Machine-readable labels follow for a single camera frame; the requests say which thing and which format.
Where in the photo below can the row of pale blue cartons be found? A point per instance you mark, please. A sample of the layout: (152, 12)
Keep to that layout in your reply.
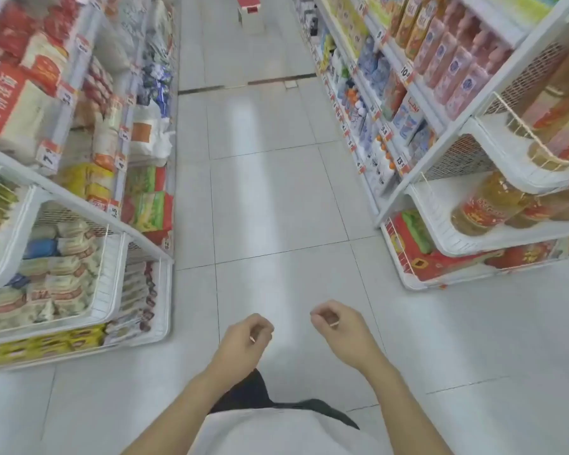
(408, 118)

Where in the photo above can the person's right hand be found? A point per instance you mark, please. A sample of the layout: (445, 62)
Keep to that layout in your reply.
(351, 336)

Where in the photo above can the person's left hand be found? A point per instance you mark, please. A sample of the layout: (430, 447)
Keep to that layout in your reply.
(242, 345)

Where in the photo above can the row of brown noodle packets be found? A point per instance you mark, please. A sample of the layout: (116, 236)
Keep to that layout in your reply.
(133, 303)

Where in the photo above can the person's white shirt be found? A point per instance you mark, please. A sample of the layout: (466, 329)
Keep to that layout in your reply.
(284, 431)

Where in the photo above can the metal floor strip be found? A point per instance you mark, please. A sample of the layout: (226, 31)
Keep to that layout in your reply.
(265, 82)

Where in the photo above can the row of yellow packets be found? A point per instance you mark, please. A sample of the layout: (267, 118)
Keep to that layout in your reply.
(38, 345)

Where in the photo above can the person's left forearm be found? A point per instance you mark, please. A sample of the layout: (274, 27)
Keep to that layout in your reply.
(180, 417)

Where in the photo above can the row of white orange bags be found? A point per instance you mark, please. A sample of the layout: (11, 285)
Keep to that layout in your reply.
(105, 142)

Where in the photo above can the row of red white packets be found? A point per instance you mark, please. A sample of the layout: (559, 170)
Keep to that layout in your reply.
(9, 99)

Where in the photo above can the row of yellow green cartons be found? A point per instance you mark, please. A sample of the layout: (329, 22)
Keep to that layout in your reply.
(360, 18)

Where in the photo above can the row of pink bottles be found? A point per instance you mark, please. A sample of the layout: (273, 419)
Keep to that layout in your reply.
(455, 71)

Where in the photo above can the stack of yellow snack packets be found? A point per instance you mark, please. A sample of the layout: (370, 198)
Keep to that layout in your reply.
(85, 180)

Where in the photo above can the stack of blue white bags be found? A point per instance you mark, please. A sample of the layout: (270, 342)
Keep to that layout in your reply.
(156, 82)

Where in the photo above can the stack of green red packets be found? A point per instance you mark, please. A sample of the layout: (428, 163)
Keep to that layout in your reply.
(147, 208)

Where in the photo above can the white grocery shelf rack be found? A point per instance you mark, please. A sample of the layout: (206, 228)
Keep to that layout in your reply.
(436, 208)
(14, 241)

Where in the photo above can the person's black trousers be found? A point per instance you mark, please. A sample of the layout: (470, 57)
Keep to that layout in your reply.
(246, 393)

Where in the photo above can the stack of white flour bags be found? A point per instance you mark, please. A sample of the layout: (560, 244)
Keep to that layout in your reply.
(154, 137)

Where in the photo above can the row of cooking oil bottles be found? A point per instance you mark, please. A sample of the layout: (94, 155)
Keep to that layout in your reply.
(488, 203)

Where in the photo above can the person's right forearm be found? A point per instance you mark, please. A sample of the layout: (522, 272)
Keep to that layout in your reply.
(408, 417)

